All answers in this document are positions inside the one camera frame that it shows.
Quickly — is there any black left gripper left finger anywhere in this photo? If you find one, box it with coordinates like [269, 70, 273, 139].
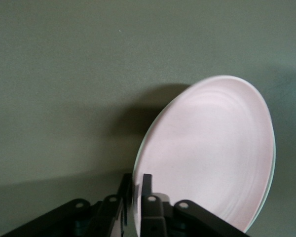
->
[88, 173, 134, 237]

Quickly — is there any pink plate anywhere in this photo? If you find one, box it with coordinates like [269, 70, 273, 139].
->
[132, 75, 277, 237]

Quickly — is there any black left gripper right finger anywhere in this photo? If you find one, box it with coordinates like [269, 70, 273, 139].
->
[141, 173, 170, 237]

